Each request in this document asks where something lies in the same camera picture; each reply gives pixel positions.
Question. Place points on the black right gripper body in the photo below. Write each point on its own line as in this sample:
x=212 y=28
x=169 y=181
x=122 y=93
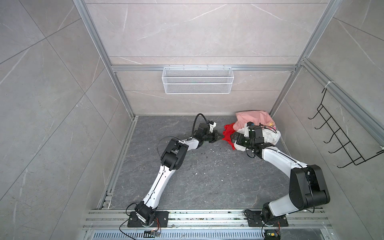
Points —
x=245 y=141

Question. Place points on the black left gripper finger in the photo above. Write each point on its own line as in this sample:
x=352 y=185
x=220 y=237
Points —
x=217 y=138
x=218 y=135

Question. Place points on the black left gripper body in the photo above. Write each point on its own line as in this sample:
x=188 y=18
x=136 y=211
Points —
x=209 y=136

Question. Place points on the red cloth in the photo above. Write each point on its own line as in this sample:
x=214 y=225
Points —
x=228 y=131

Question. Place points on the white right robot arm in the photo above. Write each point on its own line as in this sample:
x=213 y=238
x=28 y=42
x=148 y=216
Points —
x=307 y=187

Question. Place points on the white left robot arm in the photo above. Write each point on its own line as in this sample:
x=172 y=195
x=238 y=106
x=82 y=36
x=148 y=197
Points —
x=171 y=160

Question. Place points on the white cloth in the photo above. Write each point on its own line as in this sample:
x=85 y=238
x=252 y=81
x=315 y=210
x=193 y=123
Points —
x=271 y=136

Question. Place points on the pink cloth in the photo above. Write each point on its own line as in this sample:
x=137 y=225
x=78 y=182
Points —
x=256 y=117

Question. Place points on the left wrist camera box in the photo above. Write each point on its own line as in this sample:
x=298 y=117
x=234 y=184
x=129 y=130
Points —
x=211 y=125

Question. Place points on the white wire mesh basket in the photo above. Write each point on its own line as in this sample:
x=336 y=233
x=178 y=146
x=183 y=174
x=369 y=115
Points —
x=197 y=80

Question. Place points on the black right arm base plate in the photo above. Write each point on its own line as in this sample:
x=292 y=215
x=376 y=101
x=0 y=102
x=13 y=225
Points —
x=263 y=218

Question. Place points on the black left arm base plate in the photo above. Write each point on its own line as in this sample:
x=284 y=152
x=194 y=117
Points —
x=158 y=218

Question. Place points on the black wire hook rack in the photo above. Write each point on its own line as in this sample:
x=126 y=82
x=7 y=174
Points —
x=354 y=156

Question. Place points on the aluminium frame rail left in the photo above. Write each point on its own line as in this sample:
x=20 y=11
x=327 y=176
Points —
x=106 y=199

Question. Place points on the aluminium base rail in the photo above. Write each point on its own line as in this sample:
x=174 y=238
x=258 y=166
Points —
x=224 y=224

